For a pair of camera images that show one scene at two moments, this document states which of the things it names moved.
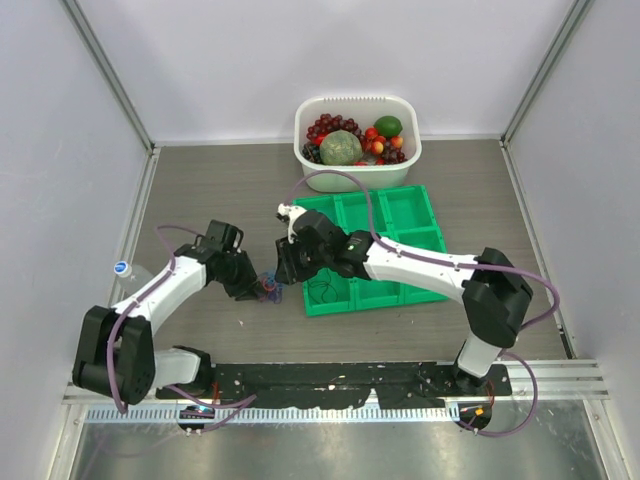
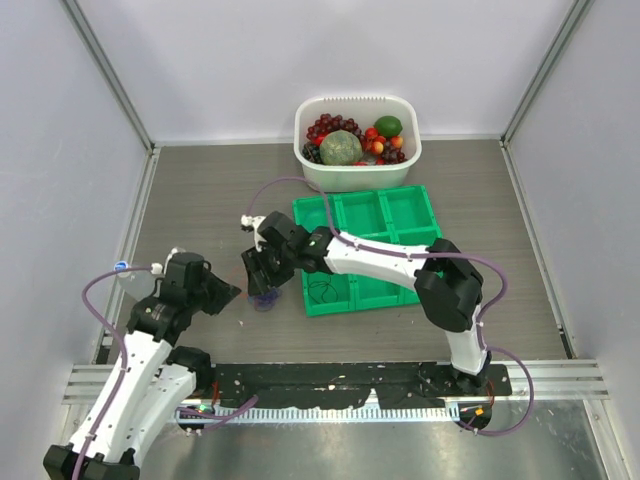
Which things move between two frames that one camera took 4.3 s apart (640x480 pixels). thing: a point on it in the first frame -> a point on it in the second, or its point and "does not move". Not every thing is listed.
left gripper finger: (255, 293) -> (218, 293)
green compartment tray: (404, 214) does not move
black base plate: (318, 385) does not move
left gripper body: (237, 274) -> (196, 296)
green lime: (388, 126) does not move
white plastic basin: (366, 111) does not move
